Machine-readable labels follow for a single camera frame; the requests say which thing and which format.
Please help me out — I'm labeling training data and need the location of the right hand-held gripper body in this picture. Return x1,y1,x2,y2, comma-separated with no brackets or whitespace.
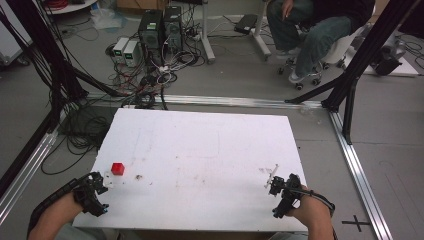
268,172,303,220

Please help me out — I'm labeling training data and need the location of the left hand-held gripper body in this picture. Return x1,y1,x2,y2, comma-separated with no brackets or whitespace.
73,171,110,218

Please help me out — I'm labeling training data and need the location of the red cube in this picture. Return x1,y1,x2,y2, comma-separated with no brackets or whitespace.
110,162,126,177

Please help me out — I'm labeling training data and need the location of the person's left hand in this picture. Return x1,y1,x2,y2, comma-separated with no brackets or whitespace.
49,192,85,225

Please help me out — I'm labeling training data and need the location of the person's right hand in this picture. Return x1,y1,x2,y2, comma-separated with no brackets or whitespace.
287,185,333,232

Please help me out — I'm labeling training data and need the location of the person's grey clothing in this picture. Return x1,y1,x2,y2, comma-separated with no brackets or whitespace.
53,222,143,240

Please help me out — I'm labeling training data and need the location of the white power supply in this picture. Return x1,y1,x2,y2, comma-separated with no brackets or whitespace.
123,40,141,68
112,36,130,65

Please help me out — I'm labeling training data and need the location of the white office chair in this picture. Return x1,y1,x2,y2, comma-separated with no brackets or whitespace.
277,24,369,92

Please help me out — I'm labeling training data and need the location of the white desk leg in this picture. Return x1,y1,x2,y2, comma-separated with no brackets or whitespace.
252,0,273,62
199,0,217,65

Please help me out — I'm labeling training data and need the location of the large black computer tower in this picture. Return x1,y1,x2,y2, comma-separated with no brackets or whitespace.
137,9,165,65

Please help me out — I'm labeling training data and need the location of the flat black box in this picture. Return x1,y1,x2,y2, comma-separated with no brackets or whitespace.
233,13,259,35

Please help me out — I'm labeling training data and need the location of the clear plastic bag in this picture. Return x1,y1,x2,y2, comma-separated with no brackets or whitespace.
89,6,129,32

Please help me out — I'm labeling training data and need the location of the slim black computer tower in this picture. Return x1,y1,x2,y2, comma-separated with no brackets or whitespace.
162,5,184,52

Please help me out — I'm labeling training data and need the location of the black device on white board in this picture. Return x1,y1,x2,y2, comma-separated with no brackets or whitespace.
369,31,408,77

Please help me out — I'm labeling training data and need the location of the white floor board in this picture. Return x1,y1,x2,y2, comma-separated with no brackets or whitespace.
344,49,420,78

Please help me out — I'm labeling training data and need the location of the round white table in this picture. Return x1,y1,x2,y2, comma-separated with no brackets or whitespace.
44,0,98,16

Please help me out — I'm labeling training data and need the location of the aluminium floor rail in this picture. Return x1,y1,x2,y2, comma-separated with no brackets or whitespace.
84,92,325,110
0,128,60,225
327,109,395,240

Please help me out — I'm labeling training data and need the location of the black frame brace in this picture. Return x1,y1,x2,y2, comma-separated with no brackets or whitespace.
284,75,344,105

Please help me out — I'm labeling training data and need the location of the tangle of floor cables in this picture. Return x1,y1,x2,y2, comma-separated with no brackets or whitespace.
104,31,209,111

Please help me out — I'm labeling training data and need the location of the black frame strut with cables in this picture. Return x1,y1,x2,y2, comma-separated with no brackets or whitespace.
0,0,133,134

